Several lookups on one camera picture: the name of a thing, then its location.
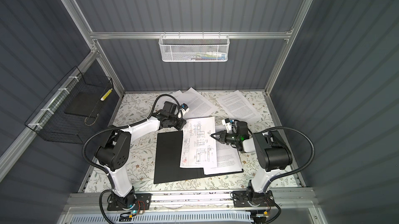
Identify printed paper sheet far right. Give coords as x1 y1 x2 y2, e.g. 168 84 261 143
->
217 90 262 124

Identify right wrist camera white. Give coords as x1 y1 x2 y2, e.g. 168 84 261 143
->
222 119 236 134

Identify black wire mesh basket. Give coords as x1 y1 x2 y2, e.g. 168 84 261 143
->
25 70 116 145

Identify printed paper sheet edge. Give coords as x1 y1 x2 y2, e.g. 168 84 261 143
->
204 147 243 175

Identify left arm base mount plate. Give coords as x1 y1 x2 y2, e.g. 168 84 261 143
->
107 193 152 211

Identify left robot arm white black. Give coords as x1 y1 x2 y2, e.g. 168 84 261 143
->
95 101 190 210

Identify printed paper sheet centre left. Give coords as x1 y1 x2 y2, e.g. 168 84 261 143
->
170 90 183 100

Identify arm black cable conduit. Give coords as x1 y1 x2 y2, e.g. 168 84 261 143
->
81 93 183 224
249 126 315 190

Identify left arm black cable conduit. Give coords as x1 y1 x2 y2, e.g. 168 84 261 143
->
81 93 183 224

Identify technical drawing paper sheet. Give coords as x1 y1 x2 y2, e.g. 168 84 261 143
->
180 116 217 168

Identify printed paper sheet centre back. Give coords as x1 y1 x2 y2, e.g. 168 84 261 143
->
177 87 217 119

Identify red folder black inside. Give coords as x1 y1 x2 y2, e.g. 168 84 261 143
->
153 131 235 184

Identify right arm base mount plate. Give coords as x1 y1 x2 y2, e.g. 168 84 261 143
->
230 191 275 208

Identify yellow green marker pen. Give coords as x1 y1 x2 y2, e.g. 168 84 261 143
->
100 88 113 101

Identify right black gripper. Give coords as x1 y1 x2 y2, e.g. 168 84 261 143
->
212 131 241 145

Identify printed paper sheet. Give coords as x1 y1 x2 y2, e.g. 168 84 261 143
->
217 90 262 124
177 87 217 119
170 90 183 100

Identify black pad in basket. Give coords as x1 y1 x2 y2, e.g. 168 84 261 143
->
64 93 105 119

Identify pens in white basket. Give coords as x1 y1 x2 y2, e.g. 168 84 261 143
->
185 51 228 61

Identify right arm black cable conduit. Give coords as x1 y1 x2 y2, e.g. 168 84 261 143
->
249 126 315 190

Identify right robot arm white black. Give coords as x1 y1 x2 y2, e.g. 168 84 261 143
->
210 119 293 207

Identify aluminium front rail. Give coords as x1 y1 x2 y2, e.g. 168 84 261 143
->
62 188 319 214

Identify white wire mesh basket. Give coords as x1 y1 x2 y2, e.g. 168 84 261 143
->
159 36 230 62

